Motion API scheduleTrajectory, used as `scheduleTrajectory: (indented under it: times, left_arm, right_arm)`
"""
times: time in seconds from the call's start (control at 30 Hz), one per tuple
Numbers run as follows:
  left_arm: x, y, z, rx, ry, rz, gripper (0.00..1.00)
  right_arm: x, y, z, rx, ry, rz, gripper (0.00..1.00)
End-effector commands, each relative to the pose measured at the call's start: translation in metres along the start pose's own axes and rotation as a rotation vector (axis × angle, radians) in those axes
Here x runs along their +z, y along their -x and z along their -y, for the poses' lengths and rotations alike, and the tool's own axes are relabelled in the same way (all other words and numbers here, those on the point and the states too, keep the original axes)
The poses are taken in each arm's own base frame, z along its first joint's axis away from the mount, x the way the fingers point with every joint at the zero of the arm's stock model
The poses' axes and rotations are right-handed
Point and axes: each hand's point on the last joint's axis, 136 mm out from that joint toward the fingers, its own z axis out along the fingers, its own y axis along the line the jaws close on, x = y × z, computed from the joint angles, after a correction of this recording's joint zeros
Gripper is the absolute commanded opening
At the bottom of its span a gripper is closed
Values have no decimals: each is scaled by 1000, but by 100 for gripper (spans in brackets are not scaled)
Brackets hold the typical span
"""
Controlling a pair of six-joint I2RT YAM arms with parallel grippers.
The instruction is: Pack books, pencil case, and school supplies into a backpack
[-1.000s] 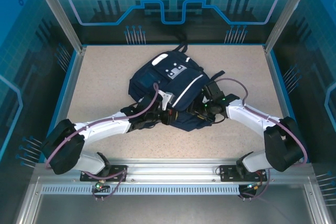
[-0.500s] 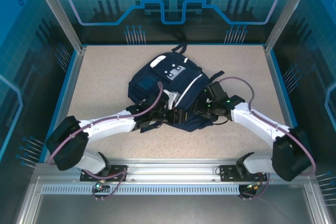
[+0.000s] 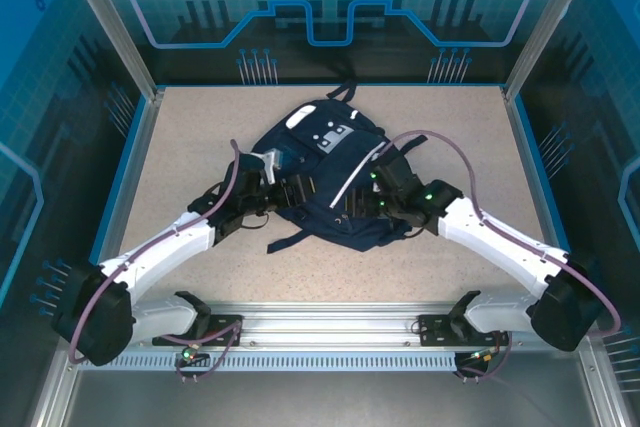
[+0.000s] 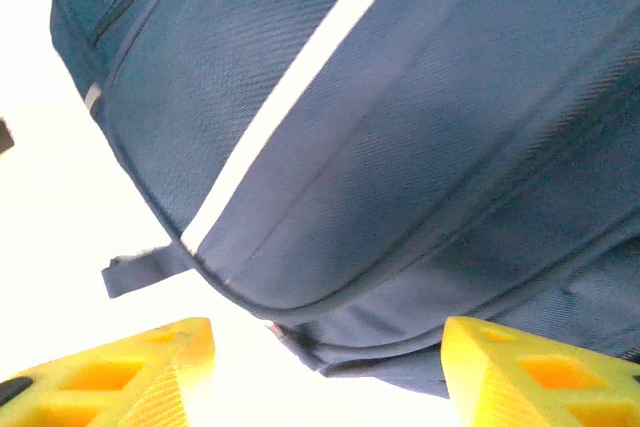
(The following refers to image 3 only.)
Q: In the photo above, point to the navy blue backpack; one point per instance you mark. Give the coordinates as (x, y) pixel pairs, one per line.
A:
(325, 162)

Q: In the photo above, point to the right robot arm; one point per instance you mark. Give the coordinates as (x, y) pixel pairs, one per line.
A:
(500, 237)

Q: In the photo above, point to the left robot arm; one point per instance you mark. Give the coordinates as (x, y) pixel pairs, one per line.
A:
(165, 242)

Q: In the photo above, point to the small green-lit connector board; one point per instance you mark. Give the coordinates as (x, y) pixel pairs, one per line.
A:
(190, 353)
(481, 356)

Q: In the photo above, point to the metal front tray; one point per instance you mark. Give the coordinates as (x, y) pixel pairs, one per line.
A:
(320, 397)

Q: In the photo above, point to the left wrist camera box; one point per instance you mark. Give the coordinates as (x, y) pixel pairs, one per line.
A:
(270, 164)

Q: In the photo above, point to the aluminium side rail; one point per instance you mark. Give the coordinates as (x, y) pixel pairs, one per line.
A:
(136, 172)
(528, 172)

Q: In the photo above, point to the aluminium front rail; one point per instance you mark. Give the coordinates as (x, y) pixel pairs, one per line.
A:
(325, 327)

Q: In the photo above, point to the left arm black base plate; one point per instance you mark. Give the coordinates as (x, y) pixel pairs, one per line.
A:
(225, 319)

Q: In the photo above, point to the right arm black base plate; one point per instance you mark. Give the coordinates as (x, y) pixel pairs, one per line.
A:
(435, 329)

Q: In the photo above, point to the aluminium frame post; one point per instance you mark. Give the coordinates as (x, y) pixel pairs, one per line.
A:
(545, 22)
(111, 22)

